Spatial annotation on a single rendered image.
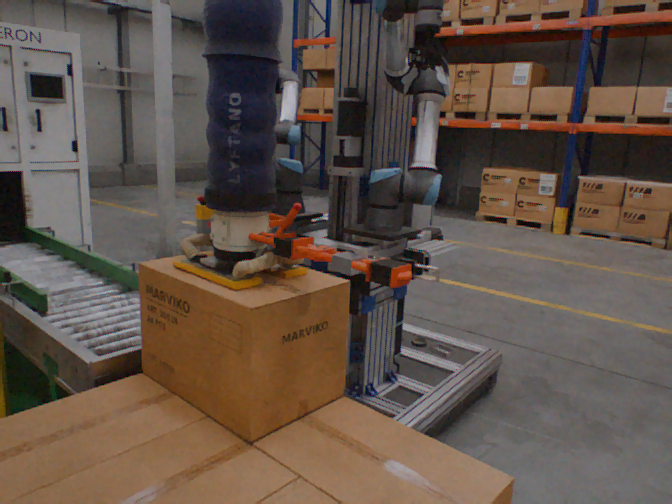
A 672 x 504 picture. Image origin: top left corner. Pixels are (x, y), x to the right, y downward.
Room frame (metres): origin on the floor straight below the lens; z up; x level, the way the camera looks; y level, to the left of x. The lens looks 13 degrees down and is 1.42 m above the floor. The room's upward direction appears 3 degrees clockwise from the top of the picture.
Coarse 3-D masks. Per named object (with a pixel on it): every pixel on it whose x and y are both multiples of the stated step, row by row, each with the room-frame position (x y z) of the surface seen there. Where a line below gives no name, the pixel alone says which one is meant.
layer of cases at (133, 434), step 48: (144, 384) 1.64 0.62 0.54; (0, 432) 1.33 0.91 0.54; (48, 432) 1.34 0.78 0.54; (96, 432) 1.35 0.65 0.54; (144, 432) 1.36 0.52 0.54; (192, 432) 1.37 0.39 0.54; (288, 432) 1.39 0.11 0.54; (336, 432) 1.40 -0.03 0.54; (384, 432) 1.42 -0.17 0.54; (0, 480) 1.13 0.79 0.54; (48, 480) 1.14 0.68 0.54; (96, 480) 1.14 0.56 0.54; (144, 480) 1.15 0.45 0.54; (192, 480) 1.16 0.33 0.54; (240, 480) 1.17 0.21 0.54; (288, 480) 1.18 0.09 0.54; (336, 480) 1.19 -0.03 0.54; (384, 480) 1.20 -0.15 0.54; (432, 480) 1.20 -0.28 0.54; (480, 480) 1.21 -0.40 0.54
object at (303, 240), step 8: (280, 240) 1.48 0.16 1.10; (288, 240) 1.47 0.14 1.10; (296, 240) 1.47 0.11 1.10; (304, 240) 1.49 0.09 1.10; (312, 240) 1.51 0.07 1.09; (280, 248) 1.49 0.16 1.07; (288, 248) 1.47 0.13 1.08; (288, 256) 1.46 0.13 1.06; (296, 256) 1.47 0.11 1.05; (304, 256) 1.49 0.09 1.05
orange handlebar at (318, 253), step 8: (272, 216) 1.96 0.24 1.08; (280, 216) 1.94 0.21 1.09; (208, 224) 1.75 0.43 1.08; (272, 224) 1.83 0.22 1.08; (280, 224) 1.85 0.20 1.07; (264, 232) 1.63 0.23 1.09; (256, 240) 1.58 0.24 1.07; (264, 240) 1.56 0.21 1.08; (272, 240) 1.54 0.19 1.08; (296, 248) 1.47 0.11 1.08; (304, 248) 1.45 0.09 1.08; (312, 248) 1.43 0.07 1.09; (320, 248) 1.44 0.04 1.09; (328, 248) 1.44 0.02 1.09; (312, 256) 1.42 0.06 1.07; (320, 256) 1.40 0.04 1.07; (328, 256) 1.38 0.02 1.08; (352, 264) 1.32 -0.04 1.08; (360, 264) 1.31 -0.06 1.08; (408, 272) 1.25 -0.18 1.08; (400, 280) 1.23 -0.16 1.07; (408, 280) 1.25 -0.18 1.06
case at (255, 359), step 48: (144, 288) 1.70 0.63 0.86; (192, 288) 1.51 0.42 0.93; (288, 288) 1.52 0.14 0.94; (336, 288) 1.58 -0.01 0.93; (144, 336) 1.71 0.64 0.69; (192, 336) 1.52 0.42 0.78; (240, 336) 1.36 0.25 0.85; (288, 336) 1.43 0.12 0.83; (336, 336) 1.59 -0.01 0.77; (192, 384) 1.52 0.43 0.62; (240, 384) 1.36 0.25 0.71; (288, 384) 1.43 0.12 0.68; (336, 384) 1.60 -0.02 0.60; (240, 432) 1.36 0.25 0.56
